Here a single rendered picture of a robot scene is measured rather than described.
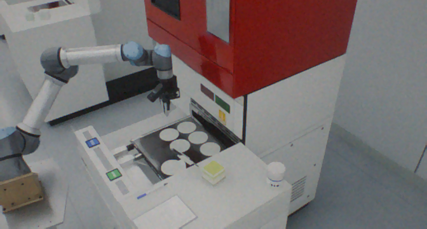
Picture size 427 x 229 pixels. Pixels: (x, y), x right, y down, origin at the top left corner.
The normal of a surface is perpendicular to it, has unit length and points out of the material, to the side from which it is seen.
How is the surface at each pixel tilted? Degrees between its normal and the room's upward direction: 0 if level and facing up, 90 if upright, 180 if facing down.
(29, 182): 90
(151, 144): 0
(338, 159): 0
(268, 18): 90
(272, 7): 90
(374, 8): 90
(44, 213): 0
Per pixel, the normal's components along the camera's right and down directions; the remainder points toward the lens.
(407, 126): -0.82, 0.35
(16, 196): 0.44, 0.53
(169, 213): -0.01, -0.81
